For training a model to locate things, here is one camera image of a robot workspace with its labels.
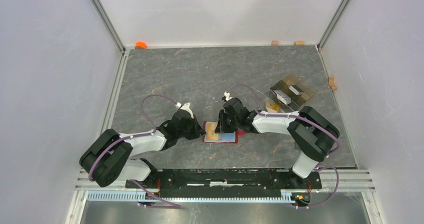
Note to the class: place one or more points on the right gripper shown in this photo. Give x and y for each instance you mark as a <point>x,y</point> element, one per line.
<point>221,127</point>

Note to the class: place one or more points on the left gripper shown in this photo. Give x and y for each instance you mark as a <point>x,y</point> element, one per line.
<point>198,130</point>

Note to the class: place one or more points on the gold credit card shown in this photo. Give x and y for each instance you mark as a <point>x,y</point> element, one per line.
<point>211,136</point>

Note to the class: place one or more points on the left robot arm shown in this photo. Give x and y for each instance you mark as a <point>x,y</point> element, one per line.
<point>112,155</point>

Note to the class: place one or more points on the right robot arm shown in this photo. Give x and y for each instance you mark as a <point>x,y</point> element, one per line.
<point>313,133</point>

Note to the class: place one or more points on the gold card stack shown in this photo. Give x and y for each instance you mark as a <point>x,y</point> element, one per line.
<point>272,107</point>

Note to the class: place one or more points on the white card stack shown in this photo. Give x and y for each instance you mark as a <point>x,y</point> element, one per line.
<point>282,97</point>

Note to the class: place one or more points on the tiered acrylic card stand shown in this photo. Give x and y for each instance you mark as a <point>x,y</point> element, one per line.
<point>288,95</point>

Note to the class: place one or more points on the black top card stack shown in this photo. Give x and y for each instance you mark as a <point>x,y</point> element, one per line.
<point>296,90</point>

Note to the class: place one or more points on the grey studded baseplate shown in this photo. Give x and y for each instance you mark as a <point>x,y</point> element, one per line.
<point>297,146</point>

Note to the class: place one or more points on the orange round cap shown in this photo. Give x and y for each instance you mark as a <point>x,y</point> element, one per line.
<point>140,45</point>

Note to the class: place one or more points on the curved wooden piece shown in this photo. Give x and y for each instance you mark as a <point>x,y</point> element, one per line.
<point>332,83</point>

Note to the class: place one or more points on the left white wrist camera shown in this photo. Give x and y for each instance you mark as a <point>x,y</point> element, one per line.
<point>185,107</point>

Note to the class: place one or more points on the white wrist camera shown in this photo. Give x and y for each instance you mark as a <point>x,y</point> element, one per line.
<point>226,96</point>
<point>185,107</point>

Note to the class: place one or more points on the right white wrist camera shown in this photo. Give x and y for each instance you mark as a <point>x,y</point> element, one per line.
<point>226,96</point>

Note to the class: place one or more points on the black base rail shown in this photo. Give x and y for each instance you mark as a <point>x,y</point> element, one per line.
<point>228,182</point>

